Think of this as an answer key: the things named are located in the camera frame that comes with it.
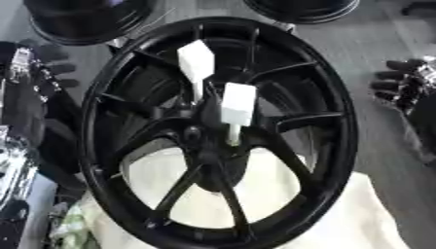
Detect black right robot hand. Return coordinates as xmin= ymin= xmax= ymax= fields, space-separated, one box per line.
xmin=368 ymin=55 xmax=436 ymax=115

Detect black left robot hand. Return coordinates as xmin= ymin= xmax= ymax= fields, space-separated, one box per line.
xmin=0 ymin=39 xmax=82 ymax=148

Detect black round wheel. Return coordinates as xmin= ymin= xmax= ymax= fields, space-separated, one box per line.
xmin=21 ymin=0 xmax=159 ymax=47
xmin=241 ymin=0 xmax=363 ymax=25

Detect white pin with flat head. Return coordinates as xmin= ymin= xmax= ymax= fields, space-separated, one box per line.
xmin=218 ymin=82 xmax=259 ymax=147
xmin=175 ymin=39 xmax=217 ymax=104

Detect black spoked wheel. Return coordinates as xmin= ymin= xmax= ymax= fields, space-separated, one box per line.
xmin=76 ymin=16 xmax=361 ymax=249

